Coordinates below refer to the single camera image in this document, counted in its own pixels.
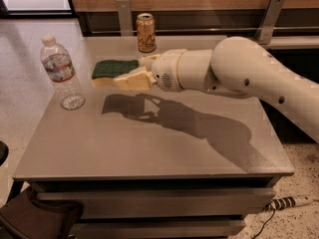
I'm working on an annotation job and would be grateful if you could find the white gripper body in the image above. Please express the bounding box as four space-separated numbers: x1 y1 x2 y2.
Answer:
152 49 186 92

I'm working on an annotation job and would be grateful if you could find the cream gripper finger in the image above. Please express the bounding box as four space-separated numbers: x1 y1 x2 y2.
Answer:
113 67 157 92
139 54 160 68

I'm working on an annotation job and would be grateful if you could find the green and yellow sponge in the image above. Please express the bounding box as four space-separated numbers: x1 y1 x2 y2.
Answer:
92 60 140 87

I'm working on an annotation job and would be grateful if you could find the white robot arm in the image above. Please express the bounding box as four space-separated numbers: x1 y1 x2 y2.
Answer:
113 37 319 142

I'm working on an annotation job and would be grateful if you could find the clear plastic water bottle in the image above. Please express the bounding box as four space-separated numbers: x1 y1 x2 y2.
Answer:
40 35 86 111

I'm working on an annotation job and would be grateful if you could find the gold soda can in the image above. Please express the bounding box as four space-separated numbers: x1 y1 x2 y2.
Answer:
136 13 157 53

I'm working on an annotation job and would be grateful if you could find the grey drawer cabinet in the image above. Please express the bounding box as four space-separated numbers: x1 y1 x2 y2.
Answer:
14 37 294 239

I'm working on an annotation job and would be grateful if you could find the white power strip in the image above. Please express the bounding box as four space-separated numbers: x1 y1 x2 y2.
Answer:
263 195 313 211

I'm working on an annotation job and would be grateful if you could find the dark chair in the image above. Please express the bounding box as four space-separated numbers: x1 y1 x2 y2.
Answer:
0 140 84 239

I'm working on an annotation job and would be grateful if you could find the left metal wall bracket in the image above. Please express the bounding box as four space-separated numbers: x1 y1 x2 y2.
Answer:
116 0 134 36

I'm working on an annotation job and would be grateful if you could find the metal wall bracket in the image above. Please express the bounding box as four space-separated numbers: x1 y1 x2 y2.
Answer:
116 0 134 36
255 0 285 45

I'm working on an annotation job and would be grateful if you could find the right metal wall bracket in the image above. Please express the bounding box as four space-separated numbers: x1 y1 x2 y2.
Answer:
255 0 285 45

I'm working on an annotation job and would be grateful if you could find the metal rail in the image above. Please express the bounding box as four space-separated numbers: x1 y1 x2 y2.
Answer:
91 26 319 35

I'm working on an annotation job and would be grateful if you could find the black power cable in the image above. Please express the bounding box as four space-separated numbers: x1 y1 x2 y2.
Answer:
251 208 277 239

